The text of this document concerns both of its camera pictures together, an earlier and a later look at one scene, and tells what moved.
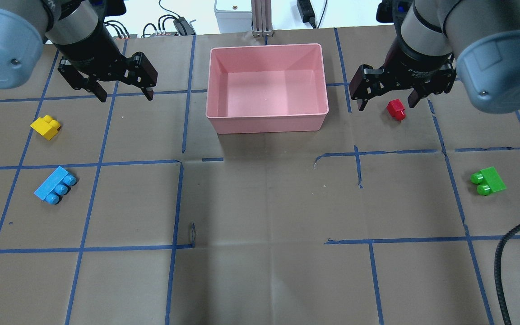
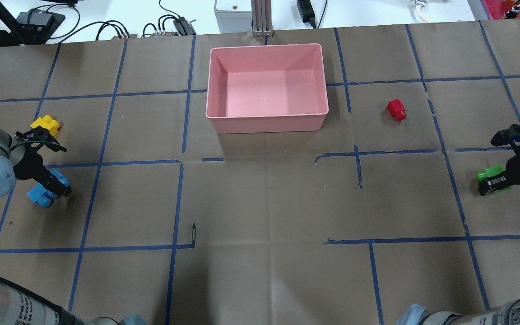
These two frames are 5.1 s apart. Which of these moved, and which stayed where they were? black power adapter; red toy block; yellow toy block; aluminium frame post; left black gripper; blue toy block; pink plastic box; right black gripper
Moved: left black gripper; right black gripper; blue toy block
Stayed: red toy block; pink plastic box; black power adapter; yellow toy block; aluminium frame post
